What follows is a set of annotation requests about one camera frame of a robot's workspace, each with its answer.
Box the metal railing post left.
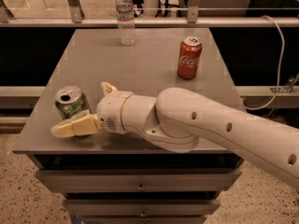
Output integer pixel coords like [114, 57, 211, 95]
[67, 0, 84, 23]

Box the red Coca-Cola can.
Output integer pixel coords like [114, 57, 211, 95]
[178, 36, 203, 79]

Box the green soda can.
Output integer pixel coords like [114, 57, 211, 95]
[55, 86, 90, 119]

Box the upper grey drawer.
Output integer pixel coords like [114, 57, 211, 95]
[36, 169, 241, 193]

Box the metal railing post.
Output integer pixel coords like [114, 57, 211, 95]
[187, 0, 200, 23]
[67, 0, 84, 23]

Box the lower grey drawer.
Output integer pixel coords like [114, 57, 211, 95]
[64, 200, 220, 217]

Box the metal railing post right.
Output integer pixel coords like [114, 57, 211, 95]
[187, 0, 200, 23]

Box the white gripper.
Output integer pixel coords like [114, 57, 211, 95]
[50, 82, 133, 138]

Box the grey drawer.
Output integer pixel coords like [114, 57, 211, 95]
[36, 169, 241, 193]
[64, 200, 220, 217]

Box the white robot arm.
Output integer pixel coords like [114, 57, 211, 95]
[51, 82, 299, 189]

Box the metal wall bracket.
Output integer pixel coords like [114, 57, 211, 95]
[270, 73, 299, 93]

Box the grey drawer cabinet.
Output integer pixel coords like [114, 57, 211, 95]
[13, 28, 243, 224]

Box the white cable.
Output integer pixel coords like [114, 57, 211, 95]
[243, 15, 286, 111]

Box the clear plastic water bottle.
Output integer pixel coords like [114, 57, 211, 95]
[116, 0, 135, 46]

